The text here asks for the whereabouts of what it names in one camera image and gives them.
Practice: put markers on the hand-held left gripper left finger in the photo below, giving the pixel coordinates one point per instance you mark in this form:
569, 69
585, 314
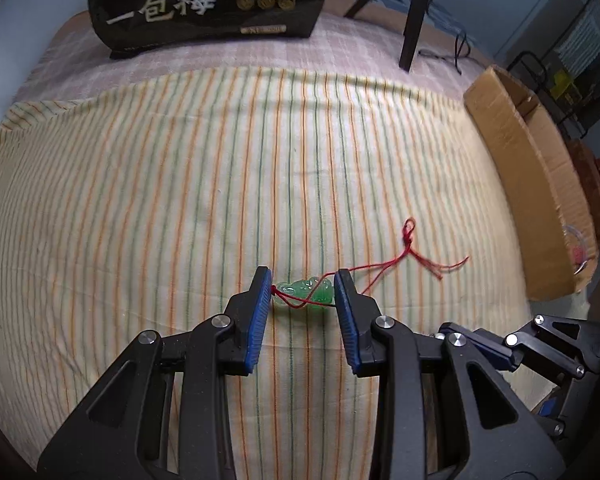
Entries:
257, 320

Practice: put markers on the cardboard box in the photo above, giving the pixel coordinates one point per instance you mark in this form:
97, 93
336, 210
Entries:
530, 170

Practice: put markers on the yellow striped sheet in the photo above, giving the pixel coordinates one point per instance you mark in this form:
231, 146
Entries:
155, 185

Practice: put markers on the black clothes rack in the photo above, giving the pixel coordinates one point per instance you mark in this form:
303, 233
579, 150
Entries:
587, 5

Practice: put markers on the black metal shoe rack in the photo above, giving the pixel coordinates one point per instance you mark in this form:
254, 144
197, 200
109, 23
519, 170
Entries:
522, 62

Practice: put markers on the orange covered sofa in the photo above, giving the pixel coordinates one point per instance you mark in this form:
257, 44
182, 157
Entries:
587, 175

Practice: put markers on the black printed bag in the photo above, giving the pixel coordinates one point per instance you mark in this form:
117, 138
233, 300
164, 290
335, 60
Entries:
205, 5

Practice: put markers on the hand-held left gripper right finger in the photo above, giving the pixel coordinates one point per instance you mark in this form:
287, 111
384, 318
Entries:
347, 320

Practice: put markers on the black tripod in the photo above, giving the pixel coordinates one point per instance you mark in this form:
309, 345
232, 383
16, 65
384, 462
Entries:
412, 20

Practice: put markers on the white striped towel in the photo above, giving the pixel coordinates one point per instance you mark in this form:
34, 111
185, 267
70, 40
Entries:
585, 35

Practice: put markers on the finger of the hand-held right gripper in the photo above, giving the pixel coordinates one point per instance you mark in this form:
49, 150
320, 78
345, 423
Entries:
592, 342

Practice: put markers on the checkered bed sheet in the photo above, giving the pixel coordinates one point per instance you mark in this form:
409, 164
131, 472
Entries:
355, 45

